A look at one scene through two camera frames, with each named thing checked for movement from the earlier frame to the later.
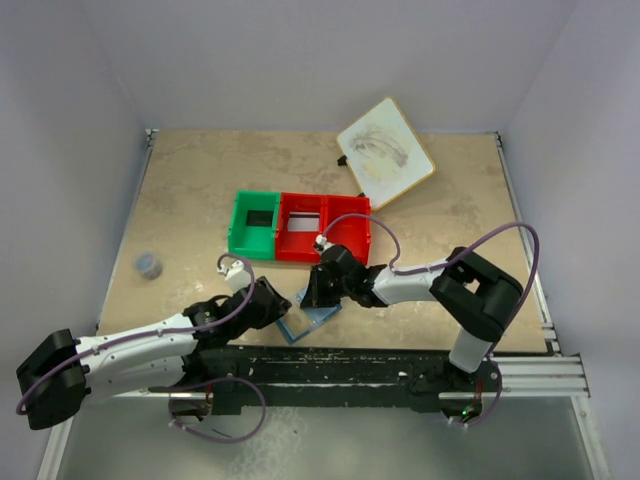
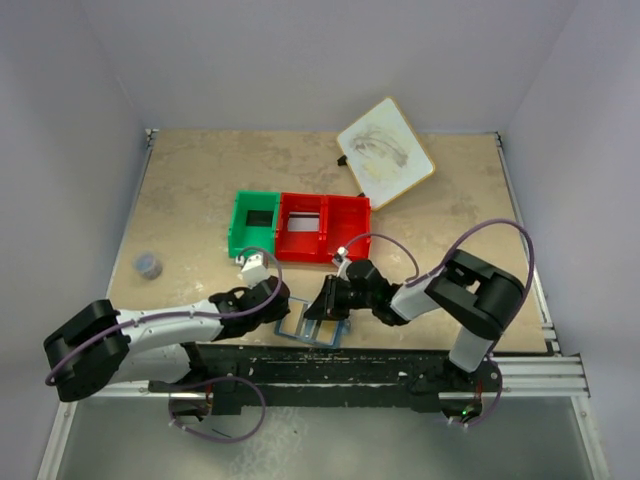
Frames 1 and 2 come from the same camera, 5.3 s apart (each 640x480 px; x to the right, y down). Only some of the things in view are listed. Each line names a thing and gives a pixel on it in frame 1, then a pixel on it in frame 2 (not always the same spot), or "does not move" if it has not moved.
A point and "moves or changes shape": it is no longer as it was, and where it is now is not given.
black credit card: [259, 218] does not move
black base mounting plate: [346, 377] does not move
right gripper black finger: [316, 293] -> [332, 304]
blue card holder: [300, 320] moves or changes shape
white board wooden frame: [385, 154] does not move
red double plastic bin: [302, 217] does not move
